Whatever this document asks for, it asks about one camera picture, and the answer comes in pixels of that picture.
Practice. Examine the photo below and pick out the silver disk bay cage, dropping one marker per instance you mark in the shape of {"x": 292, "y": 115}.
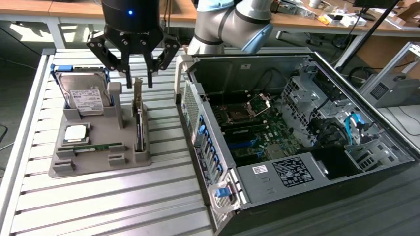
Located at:
{"x": 306, "y": 96}

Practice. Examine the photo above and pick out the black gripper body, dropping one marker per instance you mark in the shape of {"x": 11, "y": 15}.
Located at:
{"x": 131, "y": 22}

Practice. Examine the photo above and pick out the black monitor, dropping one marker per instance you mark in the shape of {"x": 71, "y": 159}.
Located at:
{"x": 367, "y": 14}

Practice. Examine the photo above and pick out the green RAM stick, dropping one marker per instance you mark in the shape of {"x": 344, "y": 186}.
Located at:
{"x": 98, "y": 147}

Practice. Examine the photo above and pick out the silver chipset heat sink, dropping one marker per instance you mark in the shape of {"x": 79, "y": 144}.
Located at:
{"x": 276, "y": 152}

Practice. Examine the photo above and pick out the black tripod pole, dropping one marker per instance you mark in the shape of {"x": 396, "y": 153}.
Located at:
{"x": 371, "y": 33}

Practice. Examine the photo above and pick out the blue plastic disk carrier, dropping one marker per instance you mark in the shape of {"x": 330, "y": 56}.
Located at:
{"x": 66, "y": 67}

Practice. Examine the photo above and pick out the brown cardboard box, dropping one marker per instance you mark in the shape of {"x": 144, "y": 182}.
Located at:
{"x": 410, "y": 14}

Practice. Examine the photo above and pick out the grey controller box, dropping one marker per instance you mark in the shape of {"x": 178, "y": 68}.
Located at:
{"x": 403, "y": 96}

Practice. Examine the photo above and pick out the wooden desk white frame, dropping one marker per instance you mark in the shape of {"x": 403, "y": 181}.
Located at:
{"x": 295, "y": 20}
{"x": 32, "y": 7}

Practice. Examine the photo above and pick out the silver socket cover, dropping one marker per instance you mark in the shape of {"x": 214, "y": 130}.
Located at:
{"x": 260, "y": 104}

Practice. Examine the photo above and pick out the white black small box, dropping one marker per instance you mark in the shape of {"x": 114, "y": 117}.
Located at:
{"x": 332, "y": 18}

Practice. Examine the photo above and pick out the black graphics card metal bracket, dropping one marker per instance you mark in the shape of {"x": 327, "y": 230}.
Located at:
{"x": 140, "y": 130}

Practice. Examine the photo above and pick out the aluminium profile frame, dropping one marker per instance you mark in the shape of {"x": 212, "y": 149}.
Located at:
{"x": 395, "y": 59}

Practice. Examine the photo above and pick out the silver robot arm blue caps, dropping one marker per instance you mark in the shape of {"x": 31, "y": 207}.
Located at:
{"x": 230, "y": 27}

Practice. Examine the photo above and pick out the white mug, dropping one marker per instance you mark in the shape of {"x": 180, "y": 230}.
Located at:
{"x": 316, "y": 3}

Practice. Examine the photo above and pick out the open black silver PC case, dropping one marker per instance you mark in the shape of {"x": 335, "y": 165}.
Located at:
{"x": 210, "y": 108}

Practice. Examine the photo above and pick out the grey plastic parts rack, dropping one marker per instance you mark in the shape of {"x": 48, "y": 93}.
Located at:
{"x": 98, "y": 162}

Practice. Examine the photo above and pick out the silver hard disk white label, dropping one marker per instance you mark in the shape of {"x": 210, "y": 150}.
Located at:
{"x": 82, "y": 93}

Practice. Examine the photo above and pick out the blue case latch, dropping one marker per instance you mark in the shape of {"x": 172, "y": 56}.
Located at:
{"x": 222, "y": 192}

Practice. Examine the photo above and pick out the grey metal device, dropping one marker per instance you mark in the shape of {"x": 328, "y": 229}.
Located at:
{"x": 290, "y": 7}

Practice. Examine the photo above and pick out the CPU socket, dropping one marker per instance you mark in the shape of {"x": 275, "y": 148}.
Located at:
{"x": 238, "y": 114}

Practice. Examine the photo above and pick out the green Dell motherboard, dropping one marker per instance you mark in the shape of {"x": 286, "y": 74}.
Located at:
{"x": 282, "y": 132}

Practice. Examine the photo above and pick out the grey power supply unit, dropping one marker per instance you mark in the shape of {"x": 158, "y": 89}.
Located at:
{"x": 250, "y": 182}

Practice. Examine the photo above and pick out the silver disk bay tray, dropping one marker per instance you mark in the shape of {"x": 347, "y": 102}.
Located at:
{"x": 367, "y": 157}

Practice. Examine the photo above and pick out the silver CPU chip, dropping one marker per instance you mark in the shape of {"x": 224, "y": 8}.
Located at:
{"x": 76, "y": 134}

